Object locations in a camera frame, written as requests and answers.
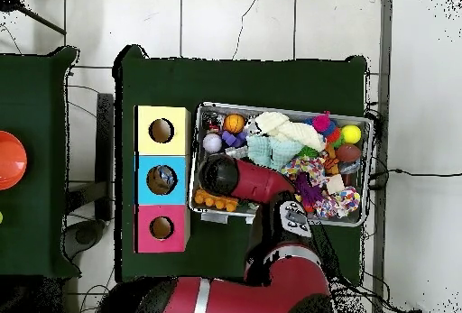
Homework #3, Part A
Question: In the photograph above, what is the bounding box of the orange rubber toy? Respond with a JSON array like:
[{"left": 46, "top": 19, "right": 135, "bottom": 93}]
[{"left": 193, "top": 189, "right": 240, "bottom": 214}]

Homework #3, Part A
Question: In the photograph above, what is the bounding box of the clear plastic packet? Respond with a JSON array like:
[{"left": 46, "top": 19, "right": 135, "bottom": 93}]
[{"left": 152, "top": 167, "right": 179, "bottom": 191}]

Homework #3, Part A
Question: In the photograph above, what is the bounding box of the wooden box with three holes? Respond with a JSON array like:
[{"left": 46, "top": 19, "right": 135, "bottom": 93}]
[{"left": 134, "top": 104, "right": 193, "bottom": 255}]

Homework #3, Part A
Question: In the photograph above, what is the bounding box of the clear mesh bin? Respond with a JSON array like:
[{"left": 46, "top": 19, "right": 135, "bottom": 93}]
[{"left": 188, "top": 101, "right": 376, "bottom": 228}]

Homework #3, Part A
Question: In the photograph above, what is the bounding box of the white ball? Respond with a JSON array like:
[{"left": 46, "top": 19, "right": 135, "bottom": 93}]
[{"left": 201, "top": 133, "right": 224, "bottom": 154}]

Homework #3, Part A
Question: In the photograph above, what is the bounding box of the small orange basketball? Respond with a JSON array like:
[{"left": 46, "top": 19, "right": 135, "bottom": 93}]
[{"left": 223, "top": 113, "right": 246, "bottom": 135}]

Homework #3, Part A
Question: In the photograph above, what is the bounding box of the mint green cloth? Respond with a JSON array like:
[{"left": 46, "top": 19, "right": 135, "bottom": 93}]
[{"left": 246, "top": 134, "right": 303, "bottom": 171}]

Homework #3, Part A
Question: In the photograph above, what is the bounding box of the cream yellow cloth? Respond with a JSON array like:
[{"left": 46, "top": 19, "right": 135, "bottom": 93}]
[{"left": 248, "top": 110, "right": 328, "bottom": 152}]

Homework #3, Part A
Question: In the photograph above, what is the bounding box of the polka dot cloth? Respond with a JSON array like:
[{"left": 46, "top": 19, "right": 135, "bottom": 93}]
[{"left": 281, "top": 157, "right": 328, "bottom": 189}]

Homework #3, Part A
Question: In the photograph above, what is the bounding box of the pink spiky ball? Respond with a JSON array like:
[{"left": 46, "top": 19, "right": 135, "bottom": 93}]
[{"left": 310, "top": 110, "right": 335, "bottom": 134}]

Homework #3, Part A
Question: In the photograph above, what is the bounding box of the brown toy football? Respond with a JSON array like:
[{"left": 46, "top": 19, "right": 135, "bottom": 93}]
[{"left": 336, "top": 143, "right": 363, "bottom": 164}]

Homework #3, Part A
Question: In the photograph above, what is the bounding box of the green side table cloth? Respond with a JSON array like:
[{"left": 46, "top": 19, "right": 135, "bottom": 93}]
[{"left": 0, "top": 45, "right": 82, "bottom": 281}]

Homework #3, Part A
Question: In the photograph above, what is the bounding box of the orange disc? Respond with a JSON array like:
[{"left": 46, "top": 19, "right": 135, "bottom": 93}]
[{"left": 0, "top": 130, "right": 30, "bottom": 192}]

